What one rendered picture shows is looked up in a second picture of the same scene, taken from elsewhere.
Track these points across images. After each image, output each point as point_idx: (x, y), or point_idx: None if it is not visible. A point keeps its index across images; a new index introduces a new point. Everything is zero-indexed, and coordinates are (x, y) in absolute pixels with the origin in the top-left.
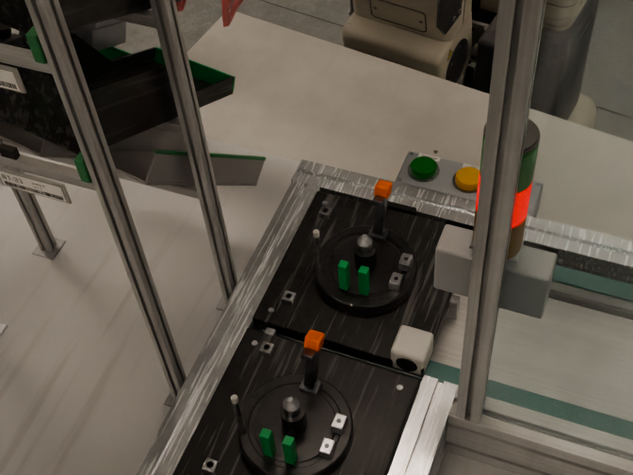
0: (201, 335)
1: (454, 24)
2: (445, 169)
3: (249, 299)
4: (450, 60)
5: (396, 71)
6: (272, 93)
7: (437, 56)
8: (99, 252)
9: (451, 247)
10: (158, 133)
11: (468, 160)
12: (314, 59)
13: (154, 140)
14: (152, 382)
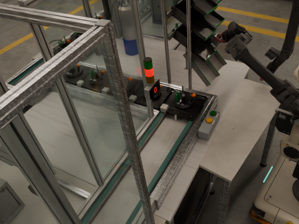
0: None
1: (292, 139)
2: (213, 117)
3: (180, 89)
4: (287, 146)
5: (265, 123)
6: (254, 100)
7: (282, 139)
8: None
9: None
10: (211, 65)
11: (230, 134)
12: (268, 107)
13: (209, 65)
14: None
